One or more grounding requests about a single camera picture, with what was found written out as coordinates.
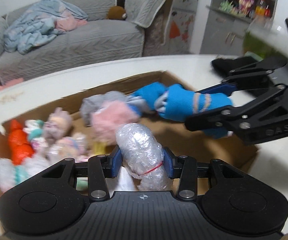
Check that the brown plush toy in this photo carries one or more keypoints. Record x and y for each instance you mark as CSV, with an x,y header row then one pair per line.
x,y
117,13

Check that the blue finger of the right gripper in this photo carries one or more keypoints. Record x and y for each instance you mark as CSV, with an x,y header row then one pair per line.
x,y
256,87
263,119

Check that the grey sofa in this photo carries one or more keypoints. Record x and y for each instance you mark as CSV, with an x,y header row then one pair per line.
x,y
98,41

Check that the pink clothing on sofa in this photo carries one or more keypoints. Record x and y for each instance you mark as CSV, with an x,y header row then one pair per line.
x,y
66,22

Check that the white green sock bundle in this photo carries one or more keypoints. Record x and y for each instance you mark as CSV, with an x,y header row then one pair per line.
x,y
34,131

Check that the orange plastic bundle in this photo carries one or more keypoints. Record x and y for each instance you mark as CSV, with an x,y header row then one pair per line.
x,y
18,143

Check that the grey shelf cabinet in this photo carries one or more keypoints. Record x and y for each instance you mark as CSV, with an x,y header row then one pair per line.
x,y
228,22

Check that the brown cardboard box tray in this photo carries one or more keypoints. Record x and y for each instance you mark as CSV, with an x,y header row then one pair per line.
x,y
169,134

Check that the blue sock bundle dark band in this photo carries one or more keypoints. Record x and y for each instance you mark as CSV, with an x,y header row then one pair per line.
x,y
145,97

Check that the decorated grey refrigerator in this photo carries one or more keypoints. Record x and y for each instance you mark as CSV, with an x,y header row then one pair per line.
x,y
179,30

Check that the glass fish tank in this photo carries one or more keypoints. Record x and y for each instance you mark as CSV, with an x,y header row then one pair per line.
x,y
265,40

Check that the pink fluffy bird toy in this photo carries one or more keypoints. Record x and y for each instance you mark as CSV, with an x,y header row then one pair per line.
x,y
107,120

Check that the blue sock bundle beige stripes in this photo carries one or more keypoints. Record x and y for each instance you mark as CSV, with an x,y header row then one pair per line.
x,y
177,103

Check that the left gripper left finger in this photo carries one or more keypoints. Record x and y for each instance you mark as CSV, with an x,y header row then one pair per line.
x,y
101,167

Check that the light blue blanket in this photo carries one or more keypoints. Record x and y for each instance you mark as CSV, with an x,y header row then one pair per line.
x,y
36,26

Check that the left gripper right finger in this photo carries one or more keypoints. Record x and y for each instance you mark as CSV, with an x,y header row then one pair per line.
x,y
184,168

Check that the clear bubble wrap bundle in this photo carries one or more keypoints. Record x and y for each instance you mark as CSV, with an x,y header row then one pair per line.
x,y
144,154

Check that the grey sock bundle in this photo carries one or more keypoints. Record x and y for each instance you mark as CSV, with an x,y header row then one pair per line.
x,y
94,103

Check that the lilac knit sock bundle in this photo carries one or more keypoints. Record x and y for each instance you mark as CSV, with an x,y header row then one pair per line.
x,y
57,126

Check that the black knit hat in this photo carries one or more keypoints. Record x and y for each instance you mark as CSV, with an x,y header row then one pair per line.
x,y
238,70

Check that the white fluffy bundle teal band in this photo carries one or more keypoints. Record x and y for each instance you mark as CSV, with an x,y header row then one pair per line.
x,y
12,175

